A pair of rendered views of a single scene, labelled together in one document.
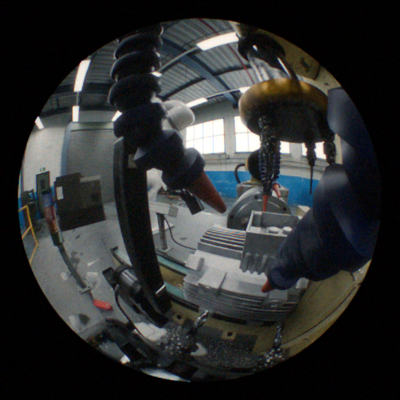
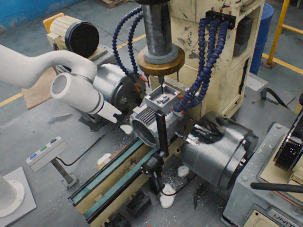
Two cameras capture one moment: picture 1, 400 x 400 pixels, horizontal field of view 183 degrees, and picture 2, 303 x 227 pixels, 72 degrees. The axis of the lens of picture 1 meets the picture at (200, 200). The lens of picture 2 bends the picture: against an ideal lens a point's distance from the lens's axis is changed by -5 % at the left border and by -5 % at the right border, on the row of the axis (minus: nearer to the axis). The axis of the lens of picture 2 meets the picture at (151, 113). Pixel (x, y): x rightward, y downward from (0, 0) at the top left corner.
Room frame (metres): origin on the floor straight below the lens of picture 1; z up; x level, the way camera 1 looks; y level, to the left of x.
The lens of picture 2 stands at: (-0.07, 0.54, 1.77)
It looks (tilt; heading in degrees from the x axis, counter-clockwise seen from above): 46 degrees down; 293
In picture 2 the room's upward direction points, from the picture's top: 9 degrees counter-clockwise
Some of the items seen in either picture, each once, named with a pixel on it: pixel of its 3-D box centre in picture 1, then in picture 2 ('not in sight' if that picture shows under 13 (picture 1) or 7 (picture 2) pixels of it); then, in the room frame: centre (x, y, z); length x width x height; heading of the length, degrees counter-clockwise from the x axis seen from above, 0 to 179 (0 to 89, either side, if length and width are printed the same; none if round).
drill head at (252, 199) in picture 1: (260, 215); (111, 86); (0.48, -0.27, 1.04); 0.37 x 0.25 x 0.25; 153
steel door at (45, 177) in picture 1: (43, 192); not in sight; (1.72, 7.24, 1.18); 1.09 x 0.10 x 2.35; 143
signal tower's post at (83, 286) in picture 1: (60, 247); not in sight; (0.14, 0.51, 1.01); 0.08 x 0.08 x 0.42; 63
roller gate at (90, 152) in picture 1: (95, 162); not in sight; (4.61, 5.30, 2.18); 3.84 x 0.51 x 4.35; 143
